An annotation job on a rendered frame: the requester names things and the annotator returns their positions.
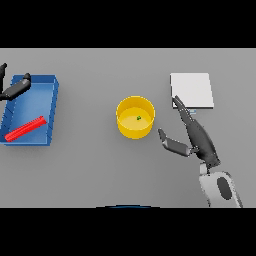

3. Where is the red beaker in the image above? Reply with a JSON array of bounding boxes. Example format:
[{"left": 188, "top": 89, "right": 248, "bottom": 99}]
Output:
[{"left": 4, "top": 115, "right": 48, "bottom": 143}]

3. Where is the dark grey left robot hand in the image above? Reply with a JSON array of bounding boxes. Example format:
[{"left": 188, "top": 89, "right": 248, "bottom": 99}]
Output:
[{"left": 0, "top": 62, "right": 32, "bottom": 102}]

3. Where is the pale square measuring scale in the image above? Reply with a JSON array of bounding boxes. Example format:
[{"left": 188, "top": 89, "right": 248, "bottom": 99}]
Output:
[{"left": 169, "top": 72, "right": 215, "bottom": 112}]

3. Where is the yellow bowl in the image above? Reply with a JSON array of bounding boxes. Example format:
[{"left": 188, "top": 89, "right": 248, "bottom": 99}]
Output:
[{"left": 115, "top": 95, "right": 156, "bottom": 140}]

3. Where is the blue tray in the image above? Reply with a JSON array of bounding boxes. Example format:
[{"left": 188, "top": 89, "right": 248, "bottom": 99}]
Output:
[{"left": 0, "top": 74, "right": 60, "bottom": 147}]

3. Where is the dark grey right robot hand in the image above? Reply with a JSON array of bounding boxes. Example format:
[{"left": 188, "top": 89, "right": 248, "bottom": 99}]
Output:
[{"left": 157, "top": 95, "right": 222, "bottom": 170}]

